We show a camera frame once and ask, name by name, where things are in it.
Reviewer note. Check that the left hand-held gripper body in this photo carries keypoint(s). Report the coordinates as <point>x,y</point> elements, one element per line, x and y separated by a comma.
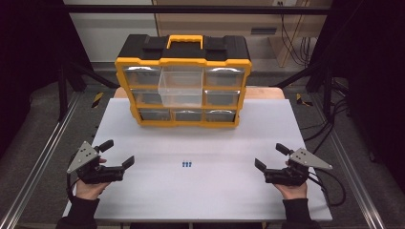
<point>95,174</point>

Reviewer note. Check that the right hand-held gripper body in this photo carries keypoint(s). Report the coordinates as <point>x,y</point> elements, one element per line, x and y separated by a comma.
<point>286,176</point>

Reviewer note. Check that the person's right hand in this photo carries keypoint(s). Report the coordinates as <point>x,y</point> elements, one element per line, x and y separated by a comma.
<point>294,191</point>

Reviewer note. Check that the person's left hand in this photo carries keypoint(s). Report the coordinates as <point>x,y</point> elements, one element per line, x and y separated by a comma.
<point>89,191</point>

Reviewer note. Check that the yellow black floor tape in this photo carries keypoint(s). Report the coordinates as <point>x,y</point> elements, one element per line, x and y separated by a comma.
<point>97,99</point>
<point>302,100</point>

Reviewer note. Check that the wooden table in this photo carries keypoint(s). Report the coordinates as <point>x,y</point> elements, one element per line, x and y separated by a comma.
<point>264,93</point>

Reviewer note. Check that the black metal stand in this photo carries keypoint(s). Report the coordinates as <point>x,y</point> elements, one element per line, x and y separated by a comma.
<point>327,92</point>
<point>62,89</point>

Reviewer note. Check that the black curtain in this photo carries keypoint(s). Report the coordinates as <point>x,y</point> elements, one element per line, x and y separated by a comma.
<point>375,79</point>
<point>28,63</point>

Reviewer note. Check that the yellow black organizer cabinet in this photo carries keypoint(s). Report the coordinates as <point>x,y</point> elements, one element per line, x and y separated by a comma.
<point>183,51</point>

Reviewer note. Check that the wooden background cabinet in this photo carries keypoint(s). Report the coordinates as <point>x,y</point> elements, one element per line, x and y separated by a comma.
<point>223,24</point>

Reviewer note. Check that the aluminium frame rail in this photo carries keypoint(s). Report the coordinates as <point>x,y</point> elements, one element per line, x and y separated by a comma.
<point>350,171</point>
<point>31,178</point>

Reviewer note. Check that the black frame crossbar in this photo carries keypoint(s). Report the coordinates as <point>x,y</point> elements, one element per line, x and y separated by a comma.
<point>191,9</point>

